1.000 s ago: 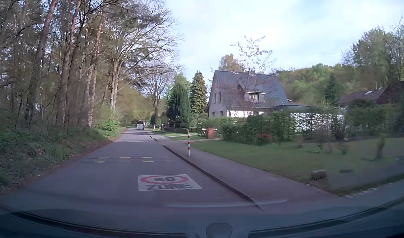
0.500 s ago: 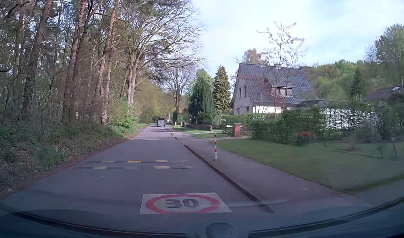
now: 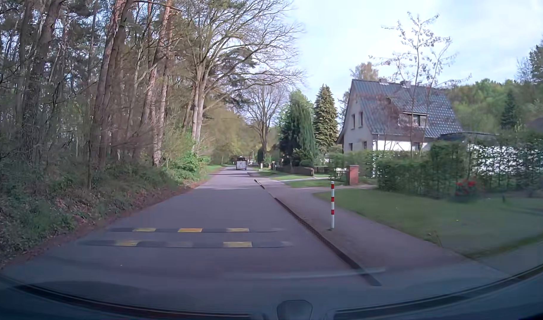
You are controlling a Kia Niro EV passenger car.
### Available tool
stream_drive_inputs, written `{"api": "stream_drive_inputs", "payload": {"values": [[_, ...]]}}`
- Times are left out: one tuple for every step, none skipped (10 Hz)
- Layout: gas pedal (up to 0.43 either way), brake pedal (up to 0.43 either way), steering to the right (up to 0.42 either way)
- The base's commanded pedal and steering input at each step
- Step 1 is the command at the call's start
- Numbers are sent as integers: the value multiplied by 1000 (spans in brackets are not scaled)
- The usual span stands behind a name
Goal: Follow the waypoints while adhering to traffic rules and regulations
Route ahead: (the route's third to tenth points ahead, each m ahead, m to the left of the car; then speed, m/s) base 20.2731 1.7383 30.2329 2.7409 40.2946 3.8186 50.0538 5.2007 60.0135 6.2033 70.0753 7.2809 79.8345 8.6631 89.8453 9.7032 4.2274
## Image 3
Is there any tall dark conifer tree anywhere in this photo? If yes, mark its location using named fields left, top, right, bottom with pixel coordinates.
left=313, top=84, right=340, bottom=154
left=279, top=90, right=317, bottom=166

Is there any bare branching tree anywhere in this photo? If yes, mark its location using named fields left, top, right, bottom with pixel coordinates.
left=242, top=80, right=290, bottom=163

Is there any grey asphalt road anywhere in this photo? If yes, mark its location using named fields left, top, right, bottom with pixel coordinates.
left=5, top=165, right=388, bottom=307

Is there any black and yellow speed bump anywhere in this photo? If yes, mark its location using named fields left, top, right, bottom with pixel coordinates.
left=78, top=240, right=293, bottom=249
left=107, top=227, right=283, bottom=233

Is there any grey paved pavement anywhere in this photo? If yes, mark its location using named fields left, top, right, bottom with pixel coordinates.
left=253, top=171, right=508, bottom=285

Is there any grey house with tiled roof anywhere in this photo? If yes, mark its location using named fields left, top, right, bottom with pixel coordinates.
left=336, top=79, right=464, bottom=154

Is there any thin bare young tree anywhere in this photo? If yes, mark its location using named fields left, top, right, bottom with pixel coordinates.
left=371, top=12, right=470, bottom=158

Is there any green grass lawn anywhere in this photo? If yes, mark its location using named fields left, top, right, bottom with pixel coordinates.
left=314, top=188, right=543, bottom=258

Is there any green hedge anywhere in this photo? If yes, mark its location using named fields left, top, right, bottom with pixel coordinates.
left=327, top=132, right=543, bottom=199

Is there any car's own bonnet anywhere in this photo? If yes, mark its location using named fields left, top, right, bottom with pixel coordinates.
left=0, top=259, right=543, bottom=320

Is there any wood of tall trees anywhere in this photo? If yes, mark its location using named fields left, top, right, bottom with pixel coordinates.
left=0, top=0, right=303, bottom=187

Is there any red flowering bush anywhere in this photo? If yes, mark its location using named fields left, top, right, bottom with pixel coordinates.
left=455, top=180, right=479, bottom=199

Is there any leaf-covered earth bank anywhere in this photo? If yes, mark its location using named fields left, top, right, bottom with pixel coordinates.
left=0, top=164, right=223, bottom=269

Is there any wooded hillside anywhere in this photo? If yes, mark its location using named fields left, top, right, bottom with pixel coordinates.
left=447, top=30, right=543, bottom=134

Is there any low brick wall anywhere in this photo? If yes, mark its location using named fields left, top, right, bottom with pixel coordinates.
left=276, top=165, right=315, bottom=177

